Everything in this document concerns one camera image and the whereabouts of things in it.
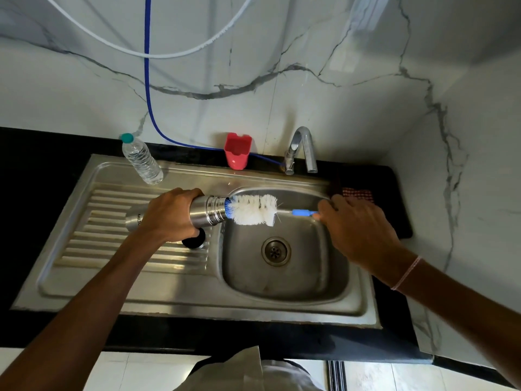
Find person's right hand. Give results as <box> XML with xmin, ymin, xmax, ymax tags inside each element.
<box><xmin>312</xmin><ymin>194</ymin><xmax>420</xmax><ymax>289</ymax></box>

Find person's left hand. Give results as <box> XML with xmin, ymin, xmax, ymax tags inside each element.
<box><xmin>136</xmin><ymin>187</ymin><xmax>204</xmax><ymax>245</ymax></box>

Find steel flask cup lid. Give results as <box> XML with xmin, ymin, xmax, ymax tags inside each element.
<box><xmin>181</xmin><ymin>228</ymin><xmax>207</xmax><ymax>250</ymax></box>

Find steel flask bottle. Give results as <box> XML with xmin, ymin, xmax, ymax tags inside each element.
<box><xmin>125</xmin><ymin>195</ymin><xmax>231</xmax><ymax>232</ymax></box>

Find blue white bottle brush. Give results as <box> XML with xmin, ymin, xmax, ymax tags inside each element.
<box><xmin>224</xmin><ymin>194</ymin><xmax>318</xmax><ymax>228</ymax></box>

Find person's right forearm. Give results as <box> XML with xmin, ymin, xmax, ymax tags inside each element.
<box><xmin>392</xmin><ymin>258</ymin><xmax>521</xmax><ymax>389</ymax></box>

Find person's left forearm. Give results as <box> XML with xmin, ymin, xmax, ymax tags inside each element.
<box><xmin>0</xmin><ymin>231</ymin><xmax>171</xmax><ymax>391</ymax></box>

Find clear plastic water bottle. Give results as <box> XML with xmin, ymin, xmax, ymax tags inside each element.
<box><xmin>120</xmin><ymin>133</ymin><xmax>164</xmax><ymax>186</ymax></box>

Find dark woven tray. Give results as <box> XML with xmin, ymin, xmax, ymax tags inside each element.
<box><xmin>332</xmin><ymin>165</ymin><xmax>414</xmax><ymax>240</ymax></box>

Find red checkered cloth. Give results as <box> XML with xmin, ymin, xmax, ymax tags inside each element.
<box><xmin>341</xmin><ymin>187</ymin><xmax>374</xmax><ymax>203</ymax></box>

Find metal sink drain strainer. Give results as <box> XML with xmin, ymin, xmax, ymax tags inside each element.
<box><xmin>261</xmin><ymin>236</ymin><xmax>292</xmax><ymax>267</ymax></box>

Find red plastic brush holder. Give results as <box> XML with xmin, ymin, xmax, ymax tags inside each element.
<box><xmin>223</xmin><ymin>132</ymin><xmax>253</xmax><ymax>171</ymax></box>

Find stainless steel sink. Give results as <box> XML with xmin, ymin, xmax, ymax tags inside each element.
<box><xmin>10</xmin><ymin>153</ymin><xmax>383</xmax><ymax>330</ymax></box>

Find chrome sink faucet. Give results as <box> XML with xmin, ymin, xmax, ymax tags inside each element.
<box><xmin>283</xmin><ymin>126</ymin><xmax>319</xmax><ymax>176</ymax></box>

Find dark striped floor grate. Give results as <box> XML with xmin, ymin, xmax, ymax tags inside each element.
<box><xmin>327</xmin><ymin>361</ymin><xmax>347</xmax><ymax>391</ymax></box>

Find dark trousers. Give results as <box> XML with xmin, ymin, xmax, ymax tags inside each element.
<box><xmin>189</xmin><ymin>356</ymin><xmax>228</xmax><ymax>377</ymax></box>

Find red white thread bracelet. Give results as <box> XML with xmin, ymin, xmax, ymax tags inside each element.
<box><xmin>390</xmin><ymin>255</ymin><xmax>423</xmax><ymax>292</ymax></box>

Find white hose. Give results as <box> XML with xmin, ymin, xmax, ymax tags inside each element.
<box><xmin>42</xmin><ymin>0</ymin><xmax>255</xmax><ymax>59</ymax></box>

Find blue hose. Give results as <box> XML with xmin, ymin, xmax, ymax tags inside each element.
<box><xmin>143</xmin><ymin>0</ymin><xmax>285</xmax><ymax>167</ymax></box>

